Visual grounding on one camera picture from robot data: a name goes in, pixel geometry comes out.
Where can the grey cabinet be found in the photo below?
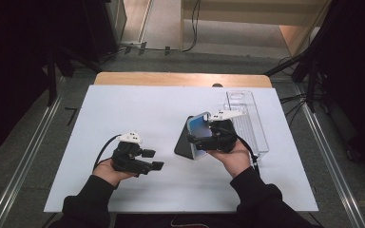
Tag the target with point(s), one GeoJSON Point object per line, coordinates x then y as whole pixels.
{"type": "Point", "coordinates": [119, 19]}

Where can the person's left hand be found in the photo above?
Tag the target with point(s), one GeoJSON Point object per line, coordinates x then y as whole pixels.
{"type": "Point", "coordinates": [106, 171]}

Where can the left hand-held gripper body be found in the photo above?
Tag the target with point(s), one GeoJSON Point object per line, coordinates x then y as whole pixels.
{"type": "Point", "coordinates": [126, 158]}

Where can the black phone case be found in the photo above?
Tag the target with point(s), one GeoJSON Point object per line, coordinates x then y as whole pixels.
{"type": "Point", "coordinates": [183, 142]}

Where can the person's right hand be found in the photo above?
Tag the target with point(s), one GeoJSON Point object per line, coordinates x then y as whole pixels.
{"type": "Point", "coordinates": [237, 160]}

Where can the black curtain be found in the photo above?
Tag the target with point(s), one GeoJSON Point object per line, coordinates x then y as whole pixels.
{"type": "Point", "coordinates": [361, 79]}
{"type": "Point", "coordinates": [6, 63]}

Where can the wooden table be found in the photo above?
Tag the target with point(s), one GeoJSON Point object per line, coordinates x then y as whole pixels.
{"type": "Point", "coordinates": [171, 78]}

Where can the beige wooden furniture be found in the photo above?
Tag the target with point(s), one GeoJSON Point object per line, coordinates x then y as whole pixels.
{"type": "Point", "coordinates": [234, 12]}

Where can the metal floor rail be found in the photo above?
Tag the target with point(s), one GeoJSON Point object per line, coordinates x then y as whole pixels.
{"type": "Point", "coordinates": [28, 152]}
{"type": "Point", "coordinates": [329, 158]}

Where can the black metal stand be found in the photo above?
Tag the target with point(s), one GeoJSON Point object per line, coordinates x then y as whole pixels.
{"type": "Point", "coordinates": [311, 82]}
{"type": "Point", "coordinates": [51, 79]}

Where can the clear plastic tray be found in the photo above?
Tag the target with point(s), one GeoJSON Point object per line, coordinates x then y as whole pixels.
{"type": "Point", "coordinates": [250, 129]}

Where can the blue phone case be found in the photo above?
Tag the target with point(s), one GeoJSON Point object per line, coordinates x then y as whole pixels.
{"type": "Point", "coordinates": [199, 128]}

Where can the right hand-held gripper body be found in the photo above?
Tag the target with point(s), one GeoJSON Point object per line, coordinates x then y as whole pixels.
{"type": "Point", "coordinates": [223, 136]}

